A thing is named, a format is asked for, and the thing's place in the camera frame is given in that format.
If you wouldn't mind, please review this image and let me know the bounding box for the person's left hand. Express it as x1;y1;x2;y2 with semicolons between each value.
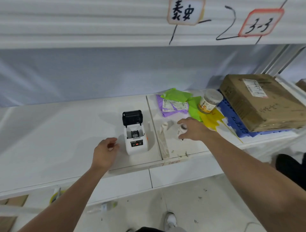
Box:
91;137;120;171

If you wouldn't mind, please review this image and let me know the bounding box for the person's right hand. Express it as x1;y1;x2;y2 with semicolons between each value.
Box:
177;117;212;141

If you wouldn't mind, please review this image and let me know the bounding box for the white label roll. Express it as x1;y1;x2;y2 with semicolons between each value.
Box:
177;123;188;141

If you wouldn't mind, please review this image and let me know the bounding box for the person's left forearm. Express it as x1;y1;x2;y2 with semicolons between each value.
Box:
18;167;109;232

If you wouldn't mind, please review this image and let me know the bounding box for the person's right forearm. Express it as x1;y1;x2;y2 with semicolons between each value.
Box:
202;130;306;232

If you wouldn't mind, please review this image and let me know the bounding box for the green mailer bag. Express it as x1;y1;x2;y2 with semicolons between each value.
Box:
187;96;203;122
160;88;193;103

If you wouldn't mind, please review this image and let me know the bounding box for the purple mailer bag white label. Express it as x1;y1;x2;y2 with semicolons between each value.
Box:
156;94;189;118

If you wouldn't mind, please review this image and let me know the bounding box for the white label printer black lid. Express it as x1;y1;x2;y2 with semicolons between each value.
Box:
122;110;149;156

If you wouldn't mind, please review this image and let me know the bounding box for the yellow mailer bag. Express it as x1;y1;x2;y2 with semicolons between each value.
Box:
197;108;226;131

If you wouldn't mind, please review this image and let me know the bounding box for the clear jar white lid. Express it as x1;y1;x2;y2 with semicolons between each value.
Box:
198;89;224;114

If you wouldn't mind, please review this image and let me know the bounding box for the blue plastic pallet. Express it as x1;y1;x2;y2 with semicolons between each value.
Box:
217;89;293;138

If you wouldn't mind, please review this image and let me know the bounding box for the clear plastic bottle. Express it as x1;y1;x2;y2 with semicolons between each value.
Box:
87;201;118;214

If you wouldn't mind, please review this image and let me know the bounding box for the brown cardboard box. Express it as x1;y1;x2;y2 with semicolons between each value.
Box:
219;74;306;132

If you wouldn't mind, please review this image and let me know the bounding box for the person's white shoe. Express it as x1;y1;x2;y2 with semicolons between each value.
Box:
164;212;178;231

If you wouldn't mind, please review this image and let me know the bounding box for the orange bordered paper sign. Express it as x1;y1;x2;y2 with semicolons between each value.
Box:
167;0;206;26

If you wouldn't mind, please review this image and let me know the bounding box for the black bag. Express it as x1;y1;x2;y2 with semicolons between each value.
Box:
275;154;306;192

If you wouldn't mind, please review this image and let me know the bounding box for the red bordered paper sign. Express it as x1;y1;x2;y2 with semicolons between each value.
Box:
238;9;285;37

